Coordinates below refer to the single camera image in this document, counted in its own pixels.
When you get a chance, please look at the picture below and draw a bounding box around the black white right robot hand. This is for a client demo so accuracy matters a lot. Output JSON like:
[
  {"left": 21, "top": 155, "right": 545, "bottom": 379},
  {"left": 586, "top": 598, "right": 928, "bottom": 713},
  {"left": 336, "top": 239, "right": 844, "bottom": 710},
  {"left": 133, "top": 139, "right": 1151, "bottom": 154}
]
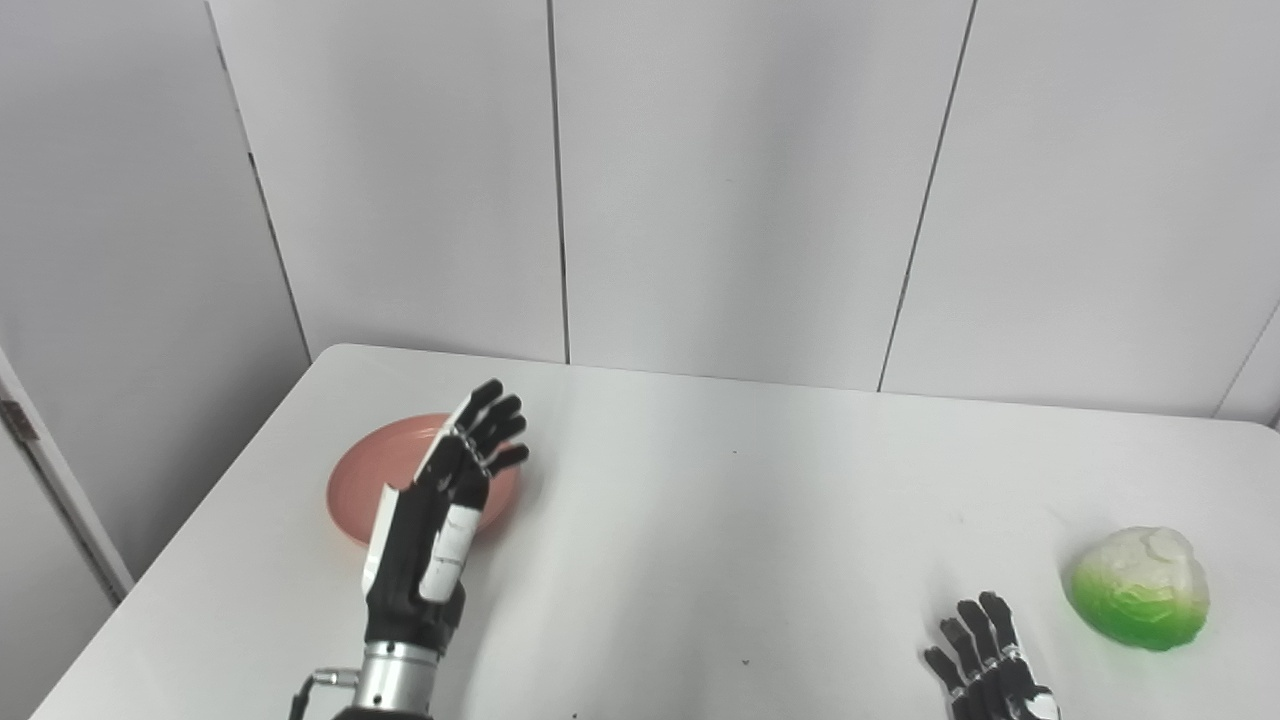
[{"left": 922, "top": 590, "right": 1061, "bottom": 720}]

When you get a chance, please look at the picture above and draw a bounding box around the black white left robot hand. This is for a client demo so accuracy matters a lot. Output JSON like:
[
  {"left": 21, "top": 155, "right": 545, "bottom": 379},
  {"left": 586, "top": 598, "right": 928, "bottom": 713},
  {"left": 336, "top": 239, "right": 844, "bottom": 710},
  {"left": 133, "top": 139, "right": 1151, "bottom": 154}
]
[{"left": 362, "top": 378, "right": 531, "bottom": 656}]

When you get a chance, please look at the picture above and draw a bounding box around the pink round plate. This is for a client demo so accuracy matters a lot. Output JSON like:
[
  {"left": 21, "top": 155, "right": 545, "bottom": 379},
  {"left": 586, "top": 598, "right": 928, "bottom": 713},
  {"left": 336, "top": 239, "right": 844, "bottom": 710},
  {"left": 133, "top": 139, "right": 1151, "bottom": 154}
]
[{"left": 326, "top": 413, "right": 521, "bottom": 548}]

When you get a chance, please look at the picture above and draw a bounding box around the green white toy cabbage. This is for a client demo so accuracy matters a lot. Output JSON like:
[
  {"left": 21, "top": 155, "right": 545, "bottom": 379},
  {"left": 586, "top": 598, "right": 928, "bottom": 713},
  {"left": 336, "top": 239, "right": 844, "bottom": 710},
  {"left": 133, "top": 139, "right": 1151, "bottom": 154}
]
[{"left": 1064, "top": 526, "right": 1211, "bottom": 653}]

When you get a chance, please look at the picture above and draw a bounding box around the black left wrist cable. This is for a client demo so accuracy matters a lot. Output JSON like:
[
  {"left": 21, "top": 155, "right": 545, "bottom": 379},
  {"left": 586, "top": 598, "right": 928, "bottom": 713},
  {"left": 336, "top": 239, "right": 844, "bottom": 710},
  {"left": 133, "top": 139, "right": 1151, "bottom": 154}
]
[{"left": 290, "top": 668, "right": 361, "bottom": 720}]

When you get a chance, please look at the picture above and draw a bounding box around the white door frame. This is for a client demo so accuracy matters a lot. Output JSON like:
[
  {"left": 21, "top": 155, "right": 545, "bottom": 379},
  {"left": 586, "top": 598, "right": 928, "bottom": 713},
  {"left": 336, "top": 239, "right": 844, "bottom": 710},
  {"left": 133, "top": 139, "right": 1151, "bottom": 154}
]
[{"left": 0, "top": 348, "right": 135, "bottom": 603}]

